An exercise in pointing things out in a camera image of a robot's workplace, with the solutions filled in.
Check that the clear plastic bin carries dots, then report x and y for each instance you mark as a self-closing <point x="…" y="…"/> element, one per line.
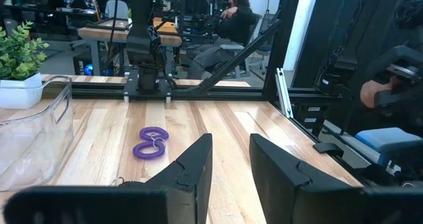
<point x="33" y="144"/>

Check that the person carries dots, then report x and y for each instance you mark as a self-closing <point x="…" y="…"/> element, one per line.
<point x="236" y="25"/>

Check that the person's hand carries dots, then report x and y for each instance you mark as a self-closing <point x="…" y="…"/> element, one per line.
<point x="370" y="93"/>

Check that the grey office chair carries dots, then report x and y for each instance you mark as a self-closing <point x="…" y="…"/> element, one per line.
<point x="231" y="47"/>

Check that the wooden workbench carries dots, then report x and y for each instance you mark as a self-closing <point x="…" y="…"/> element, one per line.
<point x="102" y="35"/>

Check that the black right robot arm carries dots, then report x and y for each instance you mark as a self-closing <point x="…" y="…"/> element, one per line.
<point x="145" y="49"/>

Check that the silver aluminium bracket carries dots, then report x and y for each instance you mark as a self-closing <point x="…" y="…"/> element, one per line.
<point x="284" y="95"/>

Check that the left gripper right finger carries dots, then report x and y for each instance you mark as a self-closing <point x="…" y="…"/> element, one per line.
<point x="284" y="191"/>

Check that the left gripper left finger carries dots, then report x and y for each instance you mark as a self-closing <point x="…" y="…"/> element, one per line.
<point x="185" y="184"/>

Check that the green plant in white pot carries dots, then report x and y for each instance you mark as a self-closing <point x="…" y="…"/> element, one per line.
<point x="20" y="55"/>

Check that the blue padded cushion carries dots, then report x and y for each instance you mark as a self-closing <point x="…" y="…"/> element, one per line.
<point x="386" y="139"/>

